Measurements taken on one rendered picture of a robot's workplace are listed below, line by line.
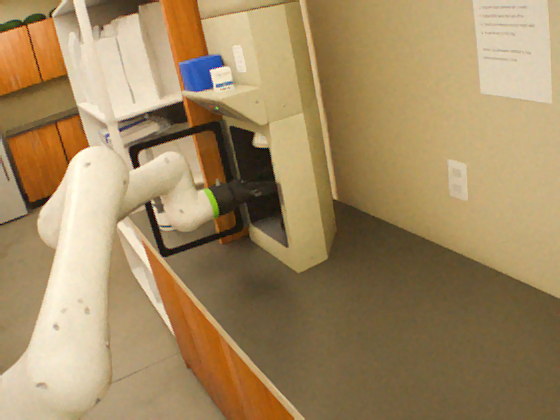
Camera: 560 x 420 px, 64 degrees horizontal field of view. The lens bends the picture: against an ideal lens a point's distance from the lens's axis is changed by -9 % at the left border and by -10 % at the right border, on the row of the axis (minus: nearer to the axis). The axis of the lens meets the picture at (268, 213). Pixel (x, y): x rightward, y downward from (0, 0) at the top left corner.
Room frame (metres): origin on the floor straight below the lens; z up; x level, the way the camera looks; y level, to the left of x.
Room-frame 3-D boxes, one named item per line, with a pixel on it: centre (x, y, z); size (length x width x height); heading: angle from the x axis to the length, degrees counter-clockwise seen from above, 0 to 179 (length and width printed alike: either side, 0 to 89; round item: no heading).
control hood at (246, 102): (1.41, 0.07, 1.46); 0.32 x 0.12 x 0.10; 24
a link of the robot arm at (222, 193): (1.36, 0.13, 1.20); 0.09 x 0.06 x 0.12; 23
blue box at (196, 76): (1.49, 0.11, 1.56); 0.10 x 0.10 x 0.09; 24
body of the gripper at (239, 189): (1.39, 0.06, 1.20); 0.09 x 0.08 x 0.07; 113
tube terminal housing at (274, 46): (1.48, -0.10, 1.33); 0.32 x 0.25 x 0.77; 24
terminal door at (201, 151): (1.52, 0.24, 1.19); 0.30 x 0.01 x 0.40; 107
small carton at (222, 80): (1.37, 0.05, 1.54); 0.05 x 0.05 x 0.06; 8
